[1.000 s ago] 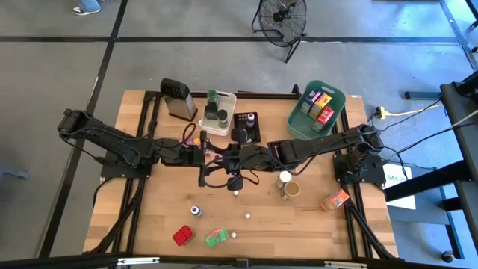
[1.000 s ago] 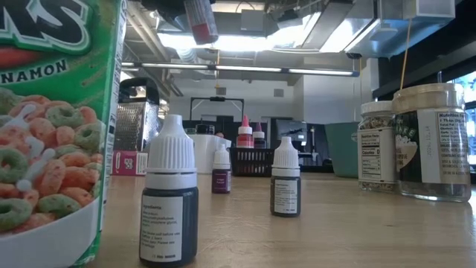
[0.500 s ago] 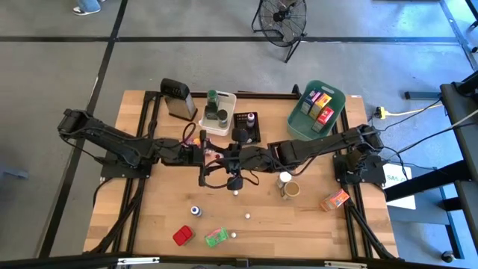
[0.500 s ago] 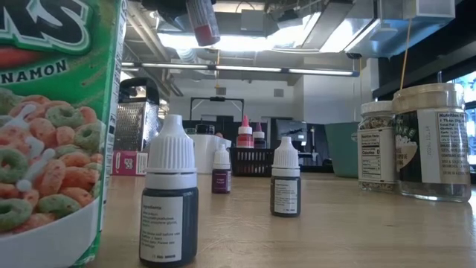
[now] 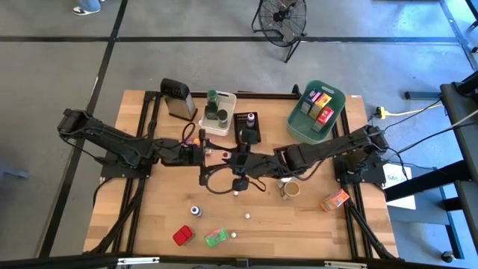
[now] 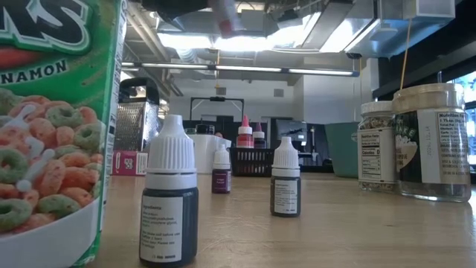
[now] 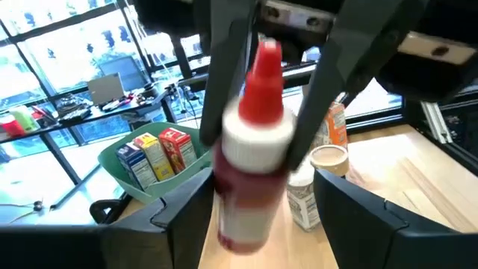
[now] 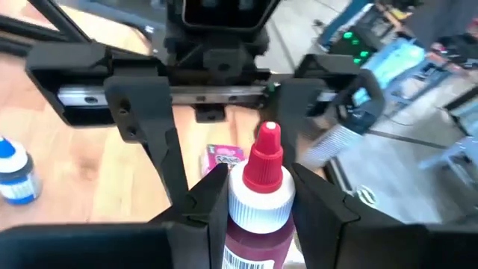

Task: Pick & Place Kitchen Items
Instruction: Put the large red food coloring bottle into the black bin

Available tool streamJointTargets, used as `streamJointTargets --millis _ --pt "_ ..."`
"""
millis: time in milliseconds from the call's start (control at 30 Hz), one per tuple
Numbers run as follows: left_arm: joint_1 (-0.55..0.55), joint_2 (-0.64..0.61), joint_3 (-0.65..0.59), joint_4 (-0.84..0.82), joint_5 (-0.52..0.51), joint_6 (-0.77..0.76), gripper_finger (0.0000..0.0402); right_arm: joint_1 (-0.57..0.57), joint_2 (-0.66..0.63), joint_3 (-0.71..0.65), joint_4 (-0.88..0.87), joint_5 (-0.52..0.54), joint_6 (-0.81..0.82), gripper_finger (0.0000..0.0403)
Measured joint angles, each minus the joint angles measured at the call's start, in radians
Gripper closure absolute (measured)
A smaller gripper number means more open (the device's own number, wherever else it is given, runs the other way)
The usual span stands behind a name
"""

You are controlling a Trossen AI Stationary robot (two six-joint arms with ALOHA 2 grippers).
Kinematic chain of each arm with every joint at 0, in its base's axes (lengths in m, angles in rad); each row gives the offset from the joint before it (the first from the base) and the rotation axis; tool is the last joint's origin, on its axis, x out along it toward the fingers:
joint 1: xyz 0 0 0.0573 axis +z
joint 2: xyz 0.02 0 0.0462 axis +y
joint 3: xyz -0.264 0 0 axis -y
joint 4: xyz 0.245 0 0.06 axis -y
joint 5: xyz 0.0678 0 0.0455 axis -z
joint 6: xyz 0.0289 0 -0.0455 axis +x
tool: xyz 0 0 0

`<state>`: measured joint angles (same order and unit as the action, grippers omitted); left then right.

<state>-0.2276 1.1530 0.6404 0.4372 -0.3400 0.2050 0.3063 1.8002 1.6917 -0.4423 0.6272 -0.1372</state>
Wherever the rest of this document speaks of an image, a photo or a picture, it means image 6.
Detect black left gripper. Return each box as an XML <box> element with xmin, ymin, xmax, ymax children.
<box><xmin>141</xmin><ymin>0</ymin><xmax>211</xmax><ymax>19</ymax></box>

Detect white plastic bin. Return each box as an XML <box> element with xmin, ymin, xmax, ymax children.
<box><xmin>187</xmin><ymin>133</ymin><xmax>234</xmax><ymax>175</ymax></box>

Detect pink snack box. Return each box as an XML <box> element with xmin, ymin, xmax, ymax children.
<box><xmin>111</xmin><ymin>150</ymin><xmax>149</xmax><ymax>176</ymax></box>

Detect small black plastic basket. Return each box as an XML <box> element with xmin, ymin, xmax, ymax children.
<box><xmin>229</xmin><ymin>147</ymin><xmax>276</xmax><ymax>177</ymax></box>

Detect small purple dropper bottle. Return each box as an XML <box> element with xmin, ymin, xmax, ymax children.
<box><xmin>211</xmin><ymin>144</ymin><xmax>232</xmax><ymax>195</ymax></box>

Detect teal plastic bin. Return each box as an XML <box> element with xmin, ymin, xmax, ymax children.
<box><xmin>324</xmin><ymin>121</ymin><xmax>360</xmax><ymax>179</ymax></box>

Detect white-lidded spice jar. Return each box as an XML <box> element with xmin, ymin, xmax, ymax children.
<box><xmin>357</xmin><ymin>100</ymin><xmax>397</xmax><ymax>194</ymax></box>

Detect long linear ceiling light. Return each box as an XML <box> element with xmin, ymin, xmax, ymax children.
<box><xmin>120</xmin><ymin>61</ymin><xmax>361</xmax><ymax>78</ymax></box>

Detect green cereal box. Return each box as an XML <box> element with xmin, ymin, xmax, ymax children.
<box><xmin>0</xmin><ymin>0</ymin><xmax>128</xmax><ymax>268</ymax></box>

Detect dark background workstation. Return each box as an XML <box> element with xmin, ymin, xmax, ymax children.
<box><xmin>219</xmin><ymin>115</ymin><xmax>328</xmax><ymax>173</ymax></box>

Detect black background gantry frame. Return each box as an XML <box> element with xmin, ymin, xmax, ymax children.
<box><xmin>189</xmin><ymin>95</ymin><xmax>245</xmax><ymax>122</ymax></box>

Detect metal box grater black handle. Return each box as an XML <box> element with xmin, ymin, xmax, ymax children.
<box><xmin>113</xmin><ymin>77</ymin><xmax>161</xmax><ymax>153</ymax></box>

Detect pale overhead duct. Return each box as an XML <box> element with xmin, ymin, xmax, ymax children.
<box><xmin>344</xmin><ymin>0</ymin><xmax>457</xmax><ymax>60</ymax></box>

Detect yellow hanging cord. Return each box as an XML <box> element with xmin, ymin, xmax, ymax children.
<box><xmin>399</xmin><ymin>18</ymin><xmax>414</xmax><ymax>91</ymax></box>

